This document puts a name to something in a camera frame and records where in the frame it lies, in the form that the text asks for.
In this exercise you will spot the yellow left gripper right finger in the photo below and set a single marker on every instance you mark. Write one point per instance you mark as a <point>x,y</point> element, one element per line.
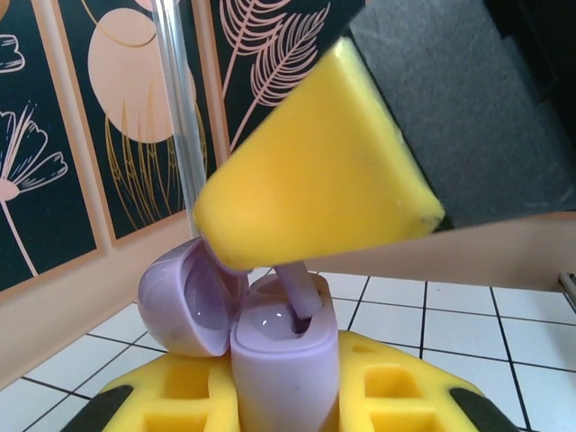
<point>351,405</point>

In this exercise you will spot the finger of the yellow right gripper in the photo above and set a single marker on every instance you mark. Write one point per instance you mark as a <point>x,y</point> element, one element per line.
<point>315,171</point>

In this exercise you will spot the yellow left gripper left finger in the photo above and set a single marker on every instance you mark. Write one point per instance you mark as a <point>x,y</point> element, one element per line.
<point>153,378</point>

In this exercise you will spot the purple earbud charging case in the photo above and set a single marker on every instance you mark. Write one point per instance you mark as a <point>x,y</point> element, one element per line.
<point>279,373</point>

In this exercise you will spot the aluminium corner post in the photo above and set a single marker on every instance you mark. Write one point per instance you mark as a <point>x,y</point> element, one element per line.
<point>182,112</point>

